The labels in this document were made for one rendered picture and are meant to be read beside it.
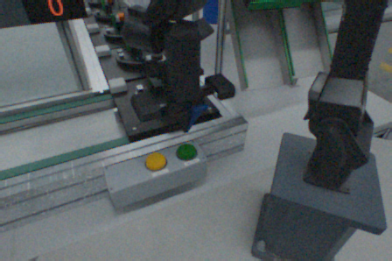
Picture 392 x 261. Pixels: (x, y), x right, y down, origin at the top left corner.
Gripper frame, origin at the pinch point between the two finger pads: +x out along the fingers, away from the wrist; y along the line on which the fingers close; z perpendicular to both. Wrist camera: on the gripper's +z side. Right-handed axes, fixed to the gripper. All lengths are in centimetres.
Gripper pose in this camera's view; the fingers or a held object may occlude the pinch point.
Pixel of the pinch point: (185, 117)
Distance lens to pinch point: 50.3
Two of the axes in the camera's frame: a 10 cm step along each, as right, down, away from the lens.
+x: 0.0, 7.5, 6.6
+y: -9.0, 2.9, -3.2
